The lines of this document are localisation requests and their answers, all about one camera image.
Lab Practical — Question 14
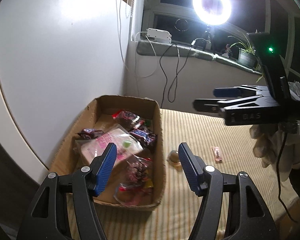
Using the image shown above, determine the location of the ring light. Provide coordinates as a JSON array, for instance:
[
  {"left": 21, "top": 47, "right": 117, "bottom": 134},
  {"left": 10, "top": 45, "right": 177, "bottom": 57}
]
[{"left": 192, "top": 0, "right": 232, "bottom": 25}]

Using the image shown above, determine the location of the pink toast bread bag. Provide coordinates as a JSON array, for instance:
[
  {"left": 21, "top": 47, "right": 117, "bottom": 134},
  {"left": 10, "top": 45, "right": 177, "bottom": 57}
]
[{"left": 79, "top": 127, "right": 144, "bottom": 165}]

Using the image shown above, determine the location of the brown jelly cup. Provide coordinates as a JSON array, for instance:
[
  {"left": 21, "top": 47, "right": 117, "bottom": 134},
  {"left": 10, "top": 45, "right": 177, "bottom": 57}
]
[{"left": 167, "top": 150, "right": 181, "bottom": 167}]

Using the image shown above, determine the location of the small figurine on sill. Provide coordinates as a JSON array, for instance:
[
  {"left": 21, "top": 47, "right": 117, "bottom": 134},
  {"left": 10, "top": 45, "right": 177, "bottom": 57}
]
[{"left": 221, "top": 44, "right": 233, "bottom": 58}]

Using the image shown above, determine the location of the green snack packet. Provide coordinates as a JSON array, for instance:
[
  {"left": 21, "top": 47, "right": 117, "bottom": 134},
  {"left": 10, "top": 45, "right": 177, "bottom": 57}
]
[{"left": 145, "top": 120, "right": 152, "bottom": 127}]

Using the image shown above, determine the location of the right gloved hand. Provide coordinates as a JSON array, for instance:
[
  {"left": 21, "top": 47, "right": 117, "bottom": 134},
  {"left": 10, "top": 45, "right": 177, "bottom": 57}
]
[{"left": 250, "top": 123, "right": 300, "bottom": 181}]

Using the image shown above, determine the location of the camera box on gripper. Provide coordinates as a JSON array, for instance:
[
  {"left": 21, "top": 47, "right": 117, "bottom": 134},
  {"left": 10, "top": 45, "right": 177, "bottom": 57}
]
[{"left": 247, "top": 33, "right": 291, "bottom": 104}]

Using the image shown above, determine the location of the dark red cake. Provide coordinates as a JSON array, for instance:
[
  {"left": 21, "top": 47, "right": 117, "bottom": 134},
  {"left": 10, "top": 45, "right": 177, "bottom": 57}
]
[{"left": 114, "top": 155, "right": 154, "bottom": 206}]

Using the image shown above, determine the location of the red candy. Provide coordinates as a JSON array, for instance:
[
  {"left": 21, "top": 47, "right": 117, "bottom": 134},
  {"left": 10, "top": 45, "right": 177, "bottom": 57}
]
[{"left": 111, "top": 110, "right": 145, "bottom": 131}]

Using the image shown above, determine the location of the white power strip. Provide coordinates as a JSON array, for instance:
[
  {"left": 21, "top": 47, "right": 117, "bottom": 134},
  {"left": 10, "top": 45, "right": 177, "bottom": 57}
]
[{"left": 146, "top": 28, "right": 172, "bottom": 44}]

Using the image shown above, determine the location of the small pink snack packet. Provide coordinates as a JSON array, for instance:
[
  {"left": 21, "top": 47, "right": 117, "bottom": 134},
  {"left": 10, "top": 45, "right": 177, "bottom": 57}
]
[{"left": 212, "top": 146, "right": 223, "bottom": 163}]

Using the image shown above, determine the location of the green candy packet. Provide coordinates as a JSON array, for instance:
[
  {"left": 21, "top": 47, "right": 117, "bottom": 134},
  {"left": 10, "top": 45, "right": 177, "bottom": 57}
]
[{"left": 122, "top": 140, "right": 132, "bottom": 148}]

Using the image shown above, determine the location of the dark chocolate bar wrapper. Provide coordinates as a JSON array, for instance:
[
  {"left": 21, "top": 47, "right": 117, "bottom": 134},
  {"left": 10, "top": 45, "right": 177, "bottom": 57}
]
[{"left": 77, "top": 128, "right": 104, "bottom": 140}]

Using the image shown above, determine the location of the white round board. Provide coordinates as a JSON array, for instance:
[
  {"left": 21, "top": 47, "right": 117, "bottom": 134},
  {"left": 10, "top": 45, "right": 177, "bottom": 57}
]
[{"left": 0, "top": 0, "right": 131, "bottom": 183}]

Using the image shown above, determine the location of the snickers bar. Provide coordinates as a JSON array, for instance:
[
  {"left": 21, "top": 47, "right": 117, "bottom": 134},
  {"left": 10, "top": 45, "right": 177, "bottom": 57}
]
[{"left": 129, "top": 129, "right": 157, "bottom": 152}]

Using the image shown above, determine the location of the striped table cloth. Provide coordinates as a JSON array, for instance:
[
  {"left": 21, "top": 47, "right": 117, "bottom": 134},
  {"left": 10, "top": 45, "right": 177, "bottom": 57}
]
[{"left": 65, "top": 108, "right": 300, "bottom": 240}]

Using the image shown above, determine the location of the cardboard box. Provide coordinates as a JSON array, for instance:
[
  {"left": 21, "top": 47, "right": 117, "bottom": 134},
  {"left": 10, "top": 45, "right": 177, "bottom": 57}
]
[{"left": 50, "top": 95, "right": 166, "bottom": 211}]

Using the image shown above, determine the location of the potted spider plant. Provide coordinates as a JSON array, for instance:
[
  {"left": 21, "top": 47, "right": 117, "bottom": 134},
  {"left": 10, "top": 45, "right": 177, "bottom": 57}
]
[{"left": 229, "top": 31, "right": 259, "bottom": 70}]

